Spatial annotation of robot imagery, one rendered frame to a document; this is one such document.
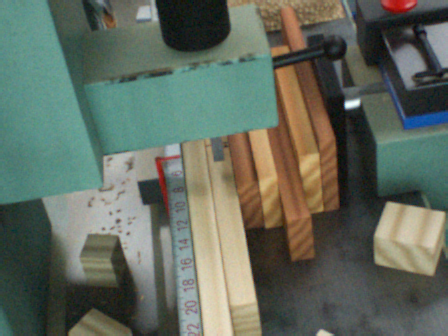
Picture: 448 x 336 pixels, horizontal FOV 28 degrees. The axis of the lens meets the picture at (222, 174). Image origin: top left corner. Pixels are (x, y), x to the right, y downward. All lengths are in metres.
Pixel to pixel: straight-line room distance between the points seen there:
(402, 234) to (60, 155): 0.26
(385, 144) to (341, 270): 0.11
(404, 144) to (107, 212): 0.34
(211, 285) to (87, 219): 0.31
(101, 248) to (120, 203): 0.11
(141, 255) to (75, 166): 0.25
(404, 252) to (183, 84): 0.21
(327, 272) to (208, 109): 0.16
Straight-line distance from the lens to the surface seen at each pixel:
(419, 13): 0.78
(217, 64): 0.63
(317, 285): 0.69
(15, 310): 0.73
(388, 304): 0.68
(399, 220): 0.69
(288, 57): 0.68
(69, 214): 0.94
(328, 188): 0.73
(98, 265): 0.84
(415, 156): 0.73
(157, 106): 0.65
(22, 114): 0.61
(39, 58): 0.58
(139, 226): 0.90
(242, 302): 0.64
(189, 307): 0.62
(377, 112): 0.75
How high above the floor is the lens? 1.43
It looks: 42 degrees down
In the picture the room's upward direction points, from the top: 10 degrees counter-clockwise
